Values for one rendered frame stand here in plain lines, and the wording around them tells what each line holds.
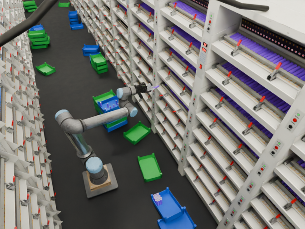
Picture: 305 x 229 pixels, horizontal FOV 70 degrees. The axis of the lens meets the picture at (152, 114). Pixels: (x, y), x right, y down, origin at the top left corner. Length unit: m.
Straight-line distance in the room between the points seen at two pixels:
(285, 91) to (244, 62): 0.27
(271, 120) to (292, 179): 0.32
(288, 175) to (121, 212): 1.55
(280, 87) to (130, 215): 1.75
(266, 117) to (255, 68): 0.27
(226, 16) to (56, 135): 2.44
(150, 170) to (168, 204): 0.45
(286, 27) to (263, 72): 0.25
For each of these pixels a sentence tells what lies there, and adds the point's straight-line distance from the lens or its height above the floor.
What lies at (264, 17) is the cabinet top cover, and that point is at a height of 1.81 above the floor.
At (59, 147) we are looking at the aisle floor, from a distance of 2.93.
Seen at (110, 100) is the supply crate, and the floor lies 0.33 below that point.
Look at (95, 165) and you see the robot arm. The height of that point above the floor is 0.38.
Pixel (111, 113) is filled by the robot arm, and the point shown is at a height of 0.87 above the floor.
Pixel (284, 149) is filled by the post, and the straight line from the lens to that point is 1.28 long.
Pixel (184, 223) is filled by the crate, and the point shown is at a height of 0.00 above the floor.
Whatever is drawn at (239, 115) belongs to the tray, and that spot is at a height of 1.20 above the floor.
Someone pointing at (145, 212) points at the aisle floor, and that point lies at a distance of 2.33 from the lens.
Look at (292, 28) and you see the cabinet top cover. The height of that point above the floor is 1.82.
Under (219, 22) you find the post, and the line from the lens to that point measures 1.44.
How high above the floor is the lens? 2.15
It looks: 43 degrees down
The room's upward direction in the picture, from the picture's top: 2 degrees clockwise
